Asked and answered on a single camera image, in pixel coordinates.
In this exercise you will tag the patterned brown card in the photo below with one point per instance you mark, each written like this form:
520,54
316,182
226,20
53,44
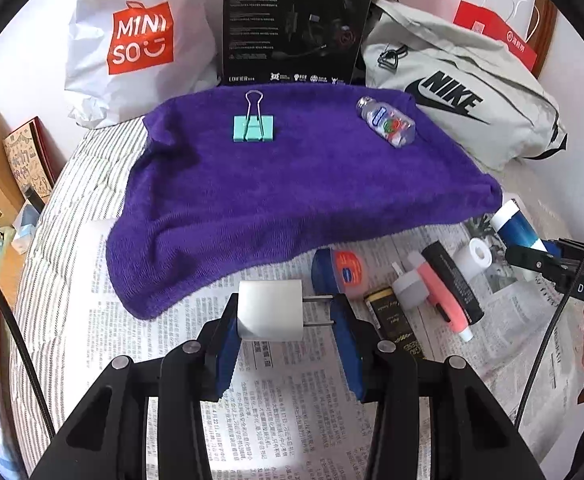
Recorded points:
29,160

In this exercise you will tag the white charger plug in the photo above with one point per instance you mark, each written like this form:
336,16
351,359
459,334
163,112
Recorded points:
269,310

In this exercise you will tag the red paper bag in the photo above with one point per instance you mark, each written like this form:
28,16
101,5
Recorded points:
492,25

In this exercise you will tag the clear plastic bottle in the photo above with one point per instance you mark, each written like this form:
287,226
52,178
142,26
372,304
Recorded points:
389,125

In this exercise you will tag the black rectangular stick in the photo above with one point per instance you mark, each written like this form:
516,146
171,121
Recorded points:
452,270

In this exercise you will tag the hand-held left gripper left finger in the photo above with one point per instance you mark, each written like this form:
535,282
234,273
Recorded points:
224,355

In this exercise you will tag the black and gold tube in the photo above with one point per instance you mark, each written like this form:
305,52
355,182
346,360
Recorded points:
387,315

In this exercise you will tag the small jar with blue lid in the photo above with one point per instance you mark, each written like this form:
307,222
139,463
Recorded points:
344,272

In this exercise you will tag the purple towel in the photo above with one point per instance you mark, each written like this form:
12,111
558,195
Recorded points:
297,185

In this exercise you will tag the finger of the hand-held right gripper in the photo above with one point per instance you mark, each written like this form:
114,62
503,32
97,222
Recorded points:
527,259
552,247

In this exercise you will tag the green binder clip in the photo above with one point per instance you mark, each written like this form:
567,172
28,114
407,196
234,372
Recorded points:
253,129

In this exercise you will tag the white tape roll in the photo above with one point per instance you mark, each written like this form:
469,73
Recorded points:
472,260

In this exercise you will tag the white shopping bag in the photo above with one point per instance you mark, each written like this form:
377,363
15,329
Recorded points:
96,85

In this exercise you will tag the blue and white bottle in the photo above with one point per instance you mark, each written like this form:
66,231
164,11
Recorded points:
517,232

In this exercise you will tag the newspaper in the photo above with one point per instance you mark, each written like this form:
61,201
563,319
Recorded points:
282,410

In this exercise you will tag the light blue packet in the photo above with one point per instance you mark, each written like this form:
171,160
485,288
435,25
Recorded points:
25,227

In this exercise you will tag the brown wooden frame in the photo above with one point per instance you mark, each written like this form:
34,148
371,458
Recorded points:
546,25

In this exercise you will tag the black product box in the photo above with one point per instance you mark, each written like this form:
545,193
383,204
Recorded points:
282,20

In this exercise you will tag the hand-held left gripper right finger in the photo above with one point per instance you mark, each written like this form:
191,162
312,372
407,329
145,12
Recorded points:
349,355

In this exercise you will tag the pink tube with white ends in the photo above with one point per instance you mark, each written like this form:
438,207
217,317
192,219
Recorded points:
442,300

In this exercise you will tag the grey and white adapter plug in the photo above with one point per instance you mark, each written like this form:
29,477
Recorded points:
412,287

